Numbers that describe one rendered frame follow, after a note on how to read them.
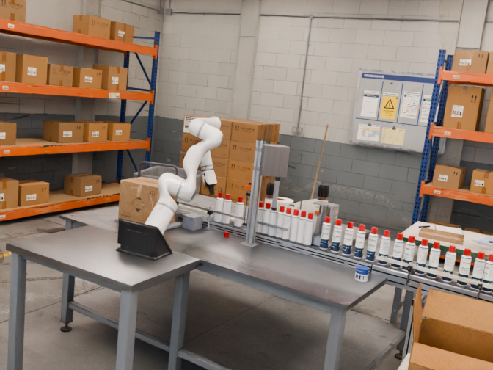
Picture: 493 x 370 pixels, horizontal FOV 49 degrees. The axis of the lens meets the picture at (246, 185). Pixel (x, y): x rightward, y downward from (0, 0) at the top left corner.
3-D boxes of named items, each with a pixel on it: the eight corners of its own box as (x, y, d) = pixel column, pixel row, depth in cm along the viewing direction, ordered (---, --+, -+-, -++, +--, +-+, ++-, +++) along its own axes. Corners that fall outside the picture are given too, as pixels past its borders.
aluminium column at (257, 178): (254, 244, 350) (265, 140, 339) (250, 245, 346) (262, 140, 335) (249, 242, 352) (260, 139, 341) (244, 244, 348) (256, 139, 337)
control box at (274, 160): (286, 177, 342) (290, 147, 339) (262, 175, 335) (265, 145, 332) (279, 174, 351) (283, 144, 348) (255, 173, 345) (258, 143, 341)
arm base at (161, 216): (169, 248, 310) (184, 222, 319) (155, 228, 296) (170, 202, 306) (144, 244, 319) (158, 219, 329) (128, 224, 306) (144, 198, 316)
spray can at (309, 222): (312, 244, 344) (316, 213, 341) (308, 246, 340) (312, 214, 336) (304, 243, 347) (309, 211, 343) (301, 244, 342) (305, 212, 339)
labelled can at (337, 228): (340, 252, 334) (345, 219, 331) (337, 253, 330) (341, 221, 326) (332, 249, 337) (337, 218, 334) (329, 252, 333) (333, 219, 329)
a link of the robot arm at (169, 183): (174, 210, 312) (192, 178, 325) (145, 196, 313) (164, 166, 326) (172, 219, 322) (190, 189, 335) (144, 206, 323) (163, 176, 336)
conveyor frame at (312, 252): (377, 269, 325) (378, 260, 325) (370, 272, 316) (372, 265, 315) (166, 212, 411) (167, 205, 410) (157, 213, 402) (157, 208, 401)
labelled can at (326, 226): (329, 249, 338) (333, 216, 335) (325, 250, 334) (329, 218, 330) (321, 247, 341) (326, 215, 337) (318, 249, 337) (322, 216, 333)
